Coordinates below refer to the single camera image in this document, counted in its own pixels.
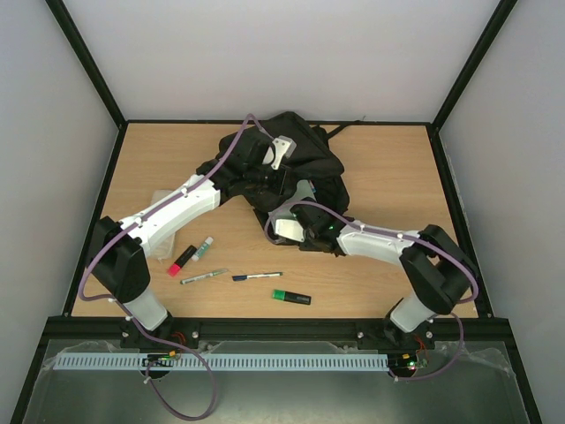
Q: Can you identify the pale green notebook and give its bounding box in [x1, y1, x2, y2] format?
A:
[290, 180, 316, 202]

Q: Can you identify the black student backpack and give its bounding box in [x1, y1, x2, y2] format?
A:
[196, 110, 367, 255]

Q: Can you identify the green highlighter black body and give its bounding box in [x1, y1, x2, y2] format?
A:
[272, 290, 312, 306]

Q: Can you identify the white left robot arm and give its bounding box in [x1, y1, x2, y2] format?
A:
[85, 128, 297, 331]

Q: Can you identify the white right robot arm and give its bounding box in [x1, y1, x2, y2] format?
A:
[290, 200, 478, 346]

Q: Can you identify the blue capped white pen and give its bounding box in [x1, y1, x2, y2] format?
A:
[231, 271, 283, 282]

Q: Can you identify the pink highlighter black body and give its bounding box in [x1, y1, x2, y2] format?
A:
[167, 245, 197, 276]

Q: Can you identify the silver green pen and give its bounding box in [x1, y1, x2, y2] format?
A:
[179, 268, 229, 285]

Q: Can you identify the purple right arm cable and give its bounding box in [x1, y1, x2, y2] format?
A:
[263, 201, 480, 382]

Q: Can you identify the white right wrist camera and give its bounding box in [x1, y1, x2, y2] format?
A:
[275, 218, 305, 243]

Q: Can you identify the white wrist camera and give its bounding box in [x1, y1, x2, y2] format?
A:
[262, 136, 297, 170]
[275, 218, 305, 243]

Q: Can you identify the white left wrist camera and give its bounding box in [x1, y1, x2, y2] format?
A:
[262, 136, 297, 170]

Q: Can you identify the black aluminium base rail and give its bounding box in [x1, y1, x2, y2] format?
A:
[43, 315, 516, 352]

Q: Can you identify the light blue cable duct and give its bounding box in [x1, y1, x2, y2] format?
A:
[53, 352, 389, 372]

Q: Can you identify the black cage frame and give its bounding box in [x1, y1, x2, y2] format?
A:
[11, 0, 541, 423]

